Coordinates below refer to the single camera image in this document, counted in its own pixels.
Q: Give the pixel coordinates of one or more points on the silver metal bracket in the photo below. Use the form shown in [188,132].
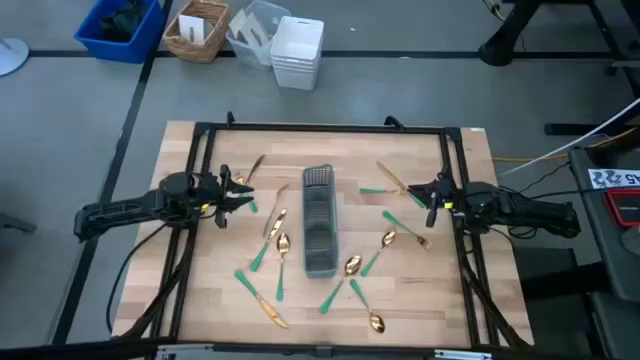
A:
[462,355]
[180,352]

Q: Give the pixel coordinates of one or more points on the dark cloth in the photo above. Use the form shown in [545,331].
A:
[120,25]

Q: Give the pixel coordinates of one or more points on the white printed label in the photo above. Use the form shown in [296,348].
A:
[612,178]

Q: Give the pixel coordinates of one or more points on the grey plastic cutlery caddy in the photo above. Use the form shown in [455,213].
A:
[320,225]

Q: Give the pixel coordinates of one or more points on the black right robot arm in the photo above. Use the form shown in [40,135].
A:
[525,212]

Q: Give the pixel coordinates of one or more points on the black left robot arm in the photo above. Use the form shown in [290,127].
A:
[125,207]

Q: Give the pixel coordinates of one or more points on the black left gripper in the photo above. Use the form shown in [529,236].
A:
[222,195]

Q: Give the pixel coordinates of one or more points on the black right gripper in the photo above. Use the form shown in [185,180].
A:
[445,202]

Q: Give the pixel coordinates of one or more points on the clear plastic bin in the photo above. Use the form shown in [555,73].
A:
[250,55]

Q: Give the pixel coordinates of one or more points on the black floor stand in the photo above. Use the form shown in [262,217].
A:
[500,45]

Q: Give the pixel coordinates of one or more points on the woven wicker basket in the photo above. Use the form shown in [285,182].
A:
[195,50]

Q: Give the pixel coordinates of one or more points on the beige cardboard pieces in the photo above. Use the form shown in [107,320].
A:
[250,30]

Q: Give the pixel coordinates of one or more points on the black side table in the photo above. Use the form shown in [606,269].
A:
[600,240]

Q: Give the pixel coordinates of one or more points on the white stacked plastic bins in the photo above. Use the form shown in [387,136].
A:
[295,70]

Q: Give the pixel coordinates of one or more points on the white round floor base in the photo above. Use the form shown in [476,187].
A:
[10,55]

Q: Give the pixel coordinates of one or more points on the white card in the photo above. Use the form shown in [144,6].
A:
[192,27]

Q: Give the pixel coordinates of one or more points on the blue plastic bin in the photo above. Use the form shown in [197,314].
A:
[125,50]

